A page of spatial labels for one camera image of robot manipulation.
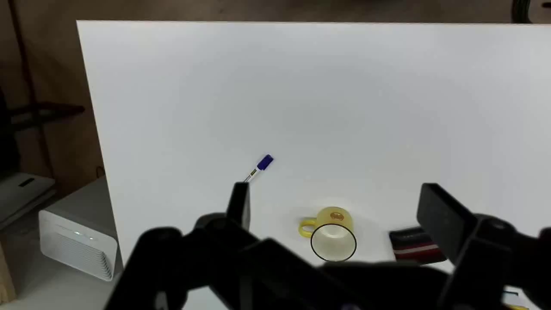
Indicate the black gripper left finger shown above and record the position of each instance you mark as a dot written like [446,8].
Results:
[238,201]

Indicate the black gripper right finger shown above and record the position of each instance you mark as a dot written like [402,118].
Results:
[445,218]

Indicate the blue cap whiteboard marker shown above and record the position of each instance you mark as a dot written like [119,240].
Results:
[264,163]

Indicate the yellow enamel mug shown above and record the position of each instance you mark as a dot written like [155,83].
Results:
[331,218]

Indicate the small black box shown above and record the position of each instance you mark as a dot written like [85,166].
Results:
[414,242]

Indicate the white box appliance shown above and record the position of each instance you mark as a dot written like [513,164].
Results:
[80,230]

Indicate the flat grey device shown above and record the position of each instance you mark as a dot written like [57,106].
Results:
[23,192]

